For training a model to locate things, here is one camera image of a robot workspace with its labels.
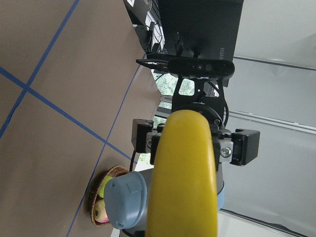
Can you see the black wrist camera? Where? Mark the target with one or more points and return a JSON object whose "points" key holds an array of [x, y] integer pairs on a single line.
{"points": [[194, 68]]}

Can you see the wicker fruit basket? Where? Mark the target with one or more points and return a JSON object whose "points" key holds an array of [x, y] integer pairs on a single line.
{"points": [[93, 197]]}

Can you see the black monitor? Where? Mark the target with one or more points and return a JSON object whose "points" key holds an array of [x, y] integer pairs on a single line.
{"points": [[204, 29]]}

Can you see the green apple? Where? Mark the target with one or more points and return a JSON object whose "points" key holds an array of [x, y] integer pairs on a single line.
{"points": [[103, 185]]}

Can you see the yellow banana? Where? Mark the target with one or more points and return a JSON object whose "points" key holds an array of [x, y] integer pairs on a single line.
{"points": [[183, 196]]}

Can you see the upper pink apple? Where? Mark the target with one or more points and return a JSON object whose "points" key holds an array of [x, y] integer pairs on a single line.
{"points": [[99, 212]]}

